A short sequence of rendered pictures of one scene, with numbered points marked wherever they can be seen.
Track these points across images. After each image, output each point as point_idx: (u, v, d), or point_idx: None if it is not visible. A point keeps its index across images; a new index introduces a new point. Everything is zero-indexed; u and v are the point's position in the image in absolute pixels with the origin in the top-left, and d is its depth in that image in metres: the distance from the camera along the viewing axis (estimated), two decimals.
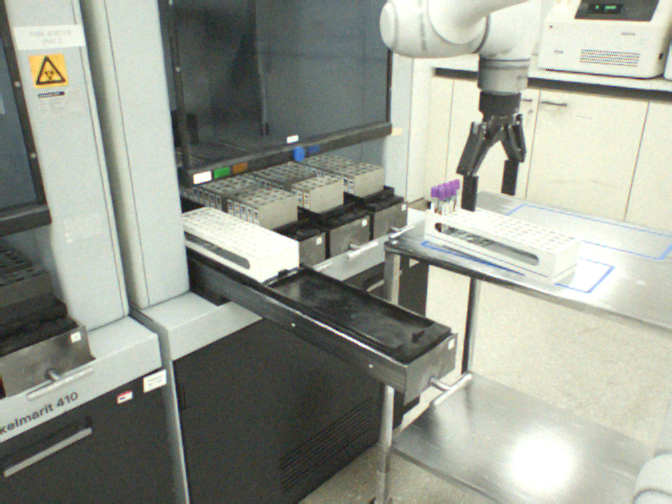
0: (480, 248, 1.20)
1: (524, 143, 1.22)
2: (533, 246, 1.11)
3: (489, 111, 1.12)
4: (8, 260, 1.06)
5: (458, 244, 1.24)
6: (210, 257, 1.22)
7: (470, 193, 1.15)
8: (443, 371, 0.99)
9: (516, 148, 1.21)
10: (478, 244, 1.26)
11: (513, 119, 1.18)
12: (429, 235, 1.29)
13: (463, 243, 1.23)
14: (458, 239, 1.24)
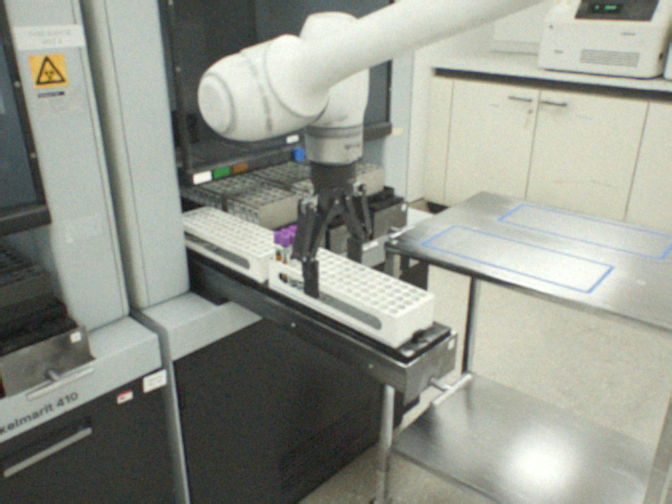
0: (324, 305, 1.02)
1: (368, 218, 1.06)
2: (375, 307, 0.94)
3: (319, 183, 0.96)
4: (8, 260, 1.06)
5: (302, 299, 1.05)
6: (210, 257, 1.22)
7: (311, 279, 1.00)
8: (443, 371, 0.99)
9: (358, 224, 1.05)
10: (327, 297, 1.07)
11: (355, 189, 1.03)
12: (273, 286, 1.10)
13: (307, 298, 1.04)
14: (301, 293, 1.05)
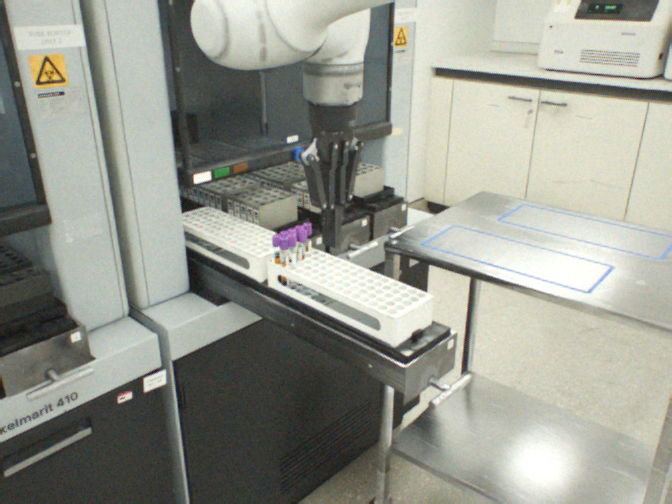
0: (323, 307, 1.02)
1: (354, 181, 1.01)
2: (374, 308, 0.94)
3: (317, 126, 0.92)
4: (8, 260, 1.06)
5: (301, 301, 1.06)
6: (210, 257, 1.23)
7: (330, 227, 1.01)
8: (442, 371, 0.99)
9: (344, 184, 0.99)
10: (326, 299, 1.08)
11: (353, 142, 0.99)
12: (273, 288, 1.10)
13: (306, 300, 1.05)
14: (300, 295, 1.06)
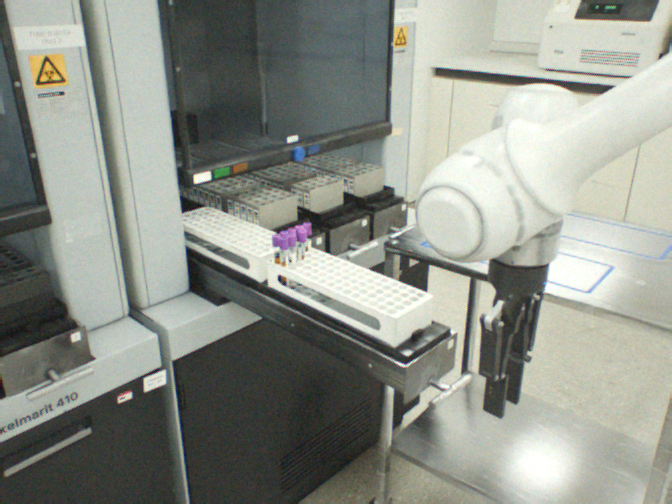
0: (323, 306, 1.02)
1: (480, 355, 0.81)
2: (374, 308, 0.94)
3: None
4: (8, 260, 1.06)
5: (301, 301, 1.06)
6: (210, 257, 1.23)
7: (509, 374, 0.89)
8: (442, 371, 0.99)
9: None
10: (326, 299, 1.08)
11: (492, 313, 0.79)
12: (272, 288, 1.10)
13: (306, 299, 1.05)
14: (300, 295, 1.06)
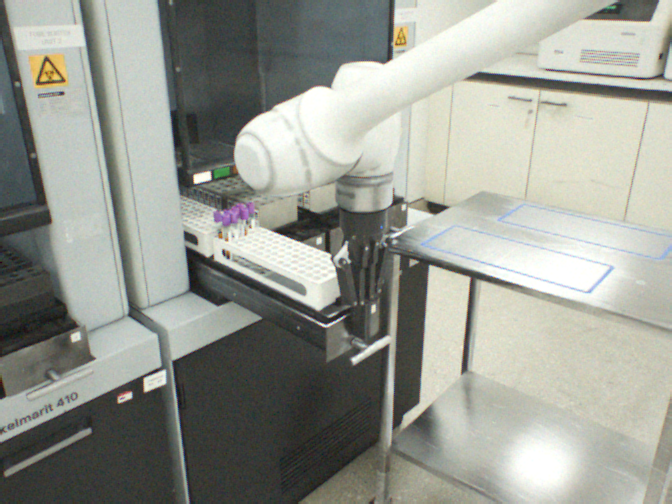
0: (260, 276, 1.12)
1: (340, 287, 0.99)
2: (301, 275, 1.04)
3: None
4: (8, 260, 1.06)
5: (242, 272, 1.16)
6: None
7: None
8: None
9: None
10: (266, 271, 1.18)
11: (341, 253, 0.96)
12: (218, 262, 1.21)
13: (245, 271, 1.15)
14: (241, 267, 1.16)
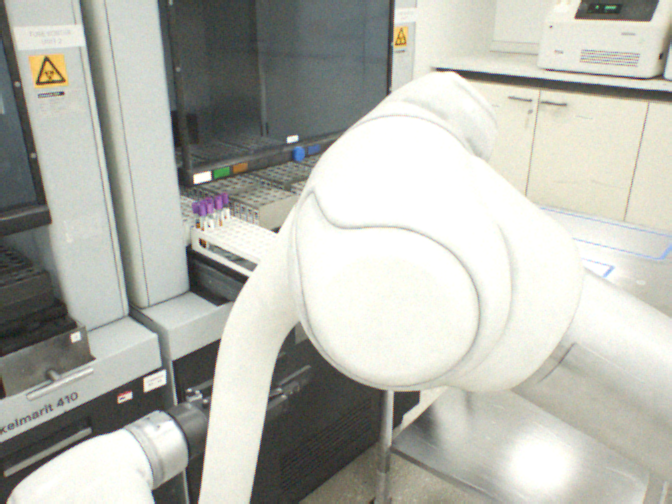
0: (233, 264, 1.17)
1: None
2: None
3: (208, 436, 0.85)
4: (8, 260, 1.06)
5: (217, 260, 1.21)
6: None
7: (296, 381, 0.96)
8: None
9: None
10: (240, 259, 1.23)
11: (194, 398, 0.93)
12: (195, 251, 1.26)
13: (220, 259, 1.20)
14: (216, 255, 1.21)
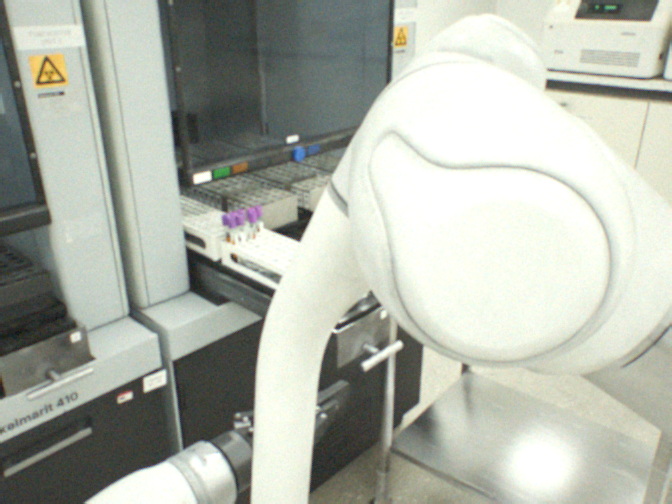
0: (269, 281, 1.11)
1: None
2: None
3: None
4: (8, 260, 1.06)
5: (250, 277, 1.14)
6: None
7: (334, 399, 0.92)
8: (376, 339, 1.08)
9: None
10: (274, 275, 1.16)
11: (241, 425, 0.87)
12: (226, 266, 1.19)
13: (254, 275, 1.13)
14: (249, 271, 1.14)
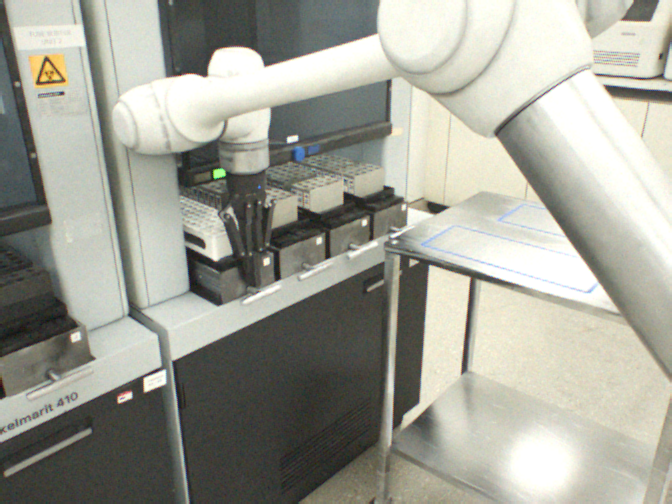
0: None
1: (230, 240, 1.18)
2: (201, 231, 1.22)
3: None
4: (8, 260, 1.06)
5: None
6: None
7: None
8: (261, 283, 1.27)
9: (240, 236, 1.19)
10: None
11: (227, 210, 1.14)
12: None
13: None
14: None
